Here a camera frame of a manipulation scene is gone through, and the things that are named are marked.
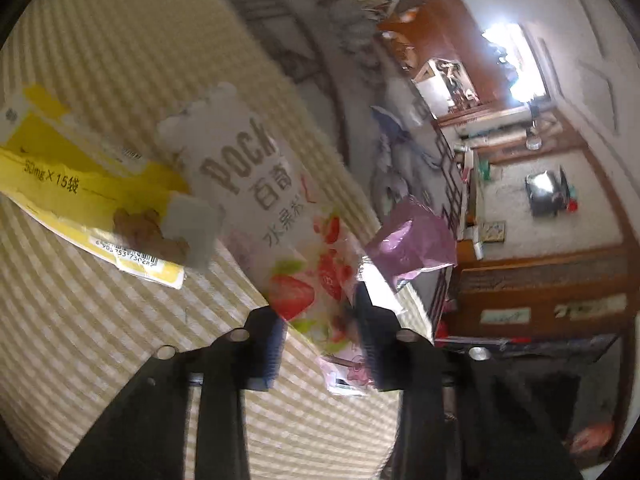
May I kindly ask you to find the yellow medicine box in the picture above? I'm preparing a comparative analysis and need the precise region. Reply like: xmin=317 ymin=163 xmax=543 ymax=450
xmin=1 ymin=86 xmax=221 ymax=289

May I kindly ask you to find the pocky strawberry snack box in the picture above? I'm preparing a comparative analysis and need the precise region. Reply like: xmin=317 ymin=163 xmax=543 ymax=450
xmin=157 ymin=84 xmax=373 ymax=396

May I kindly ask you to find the pink plastic wrapper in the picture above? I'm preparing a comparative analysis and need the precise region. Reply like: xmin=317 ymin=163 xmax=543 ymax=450
xmin=366 ymin=196 xmax=457 ymax=290

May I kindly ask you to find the framed picture on cabinet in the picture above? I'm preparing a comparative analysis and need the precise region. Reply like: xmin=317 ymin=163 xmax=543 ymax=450
xmin=480 ymin=221 xmax=506 ymax=243

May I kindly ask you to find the beige checkered tablecloth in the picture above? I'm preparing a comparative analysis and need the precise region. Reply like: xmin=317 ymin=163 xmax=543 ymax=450
xmin=1 ymin=0 xmax=427 ymax=479

